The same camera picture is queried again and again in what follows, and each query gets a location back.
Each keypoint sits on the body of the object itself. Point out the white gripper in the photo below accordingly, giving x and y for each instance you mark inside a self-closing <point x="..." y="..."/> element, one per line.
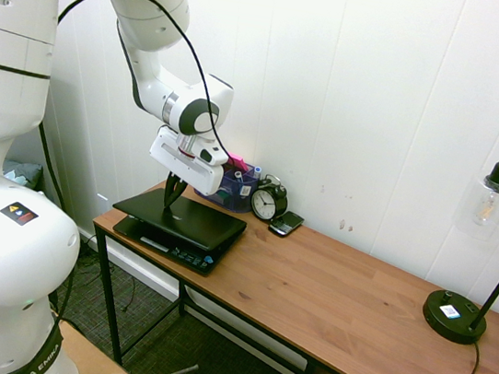
<point x="187" y="166"/>

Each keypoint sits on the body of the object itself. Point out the light wooden robot table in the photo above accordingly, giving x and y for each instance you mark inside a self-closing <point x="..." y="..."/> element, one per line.
<point x="103" y="366"/>

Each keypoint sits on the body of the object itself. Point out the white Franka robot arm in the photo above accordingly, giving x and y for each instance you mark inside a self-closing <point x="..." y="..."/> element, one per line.
<point x="4" y="115"/>

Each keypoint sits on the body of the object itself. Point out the wooden desk black metal frame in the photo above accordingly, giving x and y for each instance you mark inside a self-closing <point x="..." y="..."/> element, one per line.
<point x="332" y="296"/>

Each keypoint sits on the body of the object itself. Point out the white marker blue cap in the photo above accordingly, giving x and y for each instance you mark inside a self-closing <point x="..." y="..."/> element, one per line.
<point x="256" y="172"/>

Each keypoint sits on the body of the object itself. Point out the pink sticky notes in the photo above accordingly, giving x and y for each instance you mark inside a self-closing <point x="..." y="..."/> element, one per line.
<point x="240" y="163"/>

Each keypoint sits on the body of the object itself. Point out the teal patterned pillow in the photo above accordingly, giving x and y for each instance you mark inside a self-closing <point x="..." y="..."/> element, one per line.
<point x="24" y="171"/>

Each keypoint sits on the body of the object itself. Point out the black desk lamp glass shade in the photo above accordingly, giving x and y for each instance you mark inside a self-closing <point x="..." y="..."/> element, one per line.
<point x="454" y="318"/>

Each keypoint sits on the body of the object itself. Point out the black laptop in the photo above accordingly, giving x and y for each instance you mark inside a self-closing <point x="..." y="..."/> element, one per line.
<point x="188" y="225"/>

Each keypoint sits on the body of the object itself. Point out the purple translucent desk organizer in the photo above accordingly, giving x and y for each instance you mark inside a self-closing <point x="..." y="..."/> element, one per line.
<point x="234" y="194"/>

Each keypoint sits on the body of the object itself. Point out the white wall outlet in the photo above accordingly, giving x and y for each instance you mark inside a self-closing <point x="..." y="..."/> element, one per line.
<point x="102" y="201"/>

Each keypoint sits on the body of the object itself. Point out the black keypad phone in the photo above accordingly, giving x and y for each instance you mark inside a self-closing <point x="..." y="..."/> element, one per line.
<point x="286" y="223"/>

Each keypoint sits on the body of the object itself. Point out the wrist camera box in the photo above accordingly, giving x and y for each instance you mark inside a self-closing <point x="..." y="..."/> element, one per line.
<point x="213" y="154"/>

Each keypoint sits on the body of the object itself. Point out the black twin-bell alarm clock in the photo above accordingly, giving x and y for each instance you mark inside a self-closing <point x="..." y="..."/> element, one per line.
<point x="268" y="201"/>

